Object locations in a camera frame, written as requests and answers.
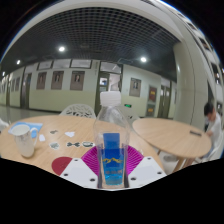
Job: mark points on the flat round red coaster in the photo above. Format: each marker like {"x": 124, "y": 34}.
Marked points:
{"x": 60, "y": 164}

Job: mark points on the white ceramic mug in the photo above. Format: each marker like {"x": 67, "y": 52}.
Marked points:
{"x": 23, "y": 141}

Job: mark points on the dark hallway door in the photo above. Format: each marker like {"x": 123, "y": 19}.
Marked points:
{"x": 165, "y": 101}
{"x": 26, "y": 91}

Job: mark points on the small dark paper sticker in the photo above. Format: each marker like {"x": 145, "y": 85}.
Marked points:
{"x": 73, "y": 144}
{"x": 53, "y": 132}
{"x": 88, "y": 144}
{"x": 54, "y": 145}

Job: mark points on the red wall notice board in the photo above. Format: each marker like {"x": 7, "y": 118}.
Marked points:
{"x": 152, "y": 94}

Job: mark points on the red yellow wall notice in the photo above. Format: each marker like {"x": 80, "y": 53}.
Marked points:
{"x": 150, "y": 110}

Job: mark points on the blue printed paper sheet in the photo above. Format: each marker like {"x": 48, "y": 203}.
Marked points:
{"x": 35, "y": 127}

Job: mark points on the round wooden table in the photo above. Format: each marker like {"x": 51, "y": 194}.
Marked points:
{"x": 170, "y": 136}

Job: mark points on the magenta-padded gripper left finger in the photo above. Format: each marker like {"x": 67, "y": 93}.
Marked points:
{"x": 78, "y": 171}

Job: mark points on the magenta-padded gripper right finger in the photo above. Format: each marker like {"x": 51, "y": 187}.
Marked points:
{"x": 146, "y": 171}

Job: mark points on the person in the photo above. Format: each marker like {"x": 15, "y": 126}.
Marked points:
{"x": 215, "y": 128}

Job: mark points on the framed wall portraits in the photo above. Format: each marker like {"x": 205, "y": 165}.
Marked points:
{"x": 77, "y": 80}

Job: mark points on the clear blue-labelled water bottle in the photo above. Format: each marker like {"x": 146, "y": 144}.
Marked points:
{"x": 111, "y": 133}

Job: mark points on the small white paper sticker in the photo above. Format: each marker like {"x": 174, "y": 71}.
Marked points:
{"x": 42, "y": 137}
{"x": 69, "y": 134}

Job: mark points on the black phone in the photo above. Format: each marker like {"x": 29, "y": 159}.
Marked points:
{"x": 195, "y": 133}

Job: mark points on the open dark green doorway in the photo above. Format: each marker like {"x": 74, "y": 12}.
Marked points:
{"x": 101, "y": 96}

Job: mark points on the round ceiling lights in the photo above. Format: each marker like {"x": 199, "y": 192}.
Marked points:
{"x": 61, "y": 48}

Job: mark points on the green exit sign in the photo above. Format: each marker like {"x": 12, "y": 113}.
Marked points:
{"x": 127, "y": 105}

